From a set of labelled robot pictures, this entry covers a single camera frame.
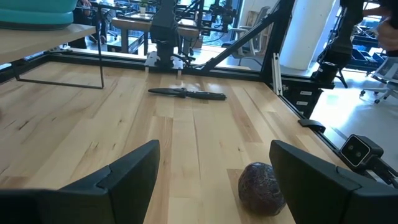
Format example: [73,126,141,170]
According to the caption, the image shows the black aluminium rig frame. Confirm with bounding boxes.
[0,0,346,162]

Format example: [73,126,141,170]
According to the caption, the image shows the black camera cable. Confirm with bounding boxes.
[369,155,398,189]

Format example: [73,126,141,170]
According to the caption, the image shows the grey office chair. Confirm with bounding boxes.
[359,57,398,105]
[222,6,271,60]

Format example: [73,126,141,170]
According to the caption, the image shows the white pillar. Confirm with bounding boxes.
[279,0,336,71]

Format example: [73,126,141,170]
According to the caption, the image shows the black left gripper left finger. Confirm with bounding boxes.
[0,139,161,224]

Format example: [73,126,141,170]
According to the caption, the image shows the black knife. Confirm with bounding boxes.
[147,87,227,101]

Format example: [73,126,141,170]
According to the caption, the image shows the blue storage bin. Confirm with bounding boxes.
[351,46,386,68]

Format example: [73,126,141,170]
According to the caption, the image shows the teal bowl grey rim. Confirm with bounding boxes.
[0,0,78,31]

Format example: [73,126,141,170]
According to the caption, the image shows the wooden desk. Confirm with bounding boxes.
[111,15,200,57]

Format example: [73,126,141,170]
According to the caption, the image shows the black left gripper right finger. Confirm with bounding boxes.
[269,139,398,224]

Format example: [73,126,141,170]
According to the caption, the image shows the person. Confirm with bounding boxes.
[73,0,118,44]
[362,0,398,58]

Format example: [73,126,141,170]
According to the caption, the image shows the black controller box white labels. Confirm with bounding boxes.
[281,79,335,119]

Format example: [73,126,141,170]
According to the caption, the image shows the wooden shelf black metal frame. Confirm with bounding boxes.
[0,6,105,90]

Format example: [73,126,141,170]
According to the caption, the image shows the dark purple avocado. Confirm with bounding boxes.
[238,161,287,217]

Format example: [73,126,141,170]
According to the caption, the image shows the black table-level camera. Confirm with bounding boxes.
[340,134,385,171]

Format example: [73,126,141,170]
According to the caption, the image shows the black plastic clamp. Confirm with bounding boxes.
[297,119,326,134]

